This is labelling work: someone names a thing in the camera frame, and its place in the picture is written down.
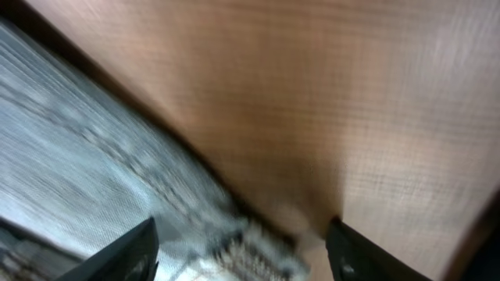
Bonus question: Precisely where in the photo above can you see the light blue denim shorts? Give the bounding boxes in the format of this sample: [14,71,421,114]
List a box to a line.
[1,22,309,280]

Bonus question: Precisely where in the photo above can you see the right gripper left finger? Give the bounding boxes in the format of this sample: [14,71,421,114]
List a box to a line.
[56,218,159,281]

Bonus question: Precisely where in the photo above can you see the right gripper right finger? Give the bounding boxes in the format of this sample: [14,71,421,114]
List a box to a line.
[326,218,430,281]

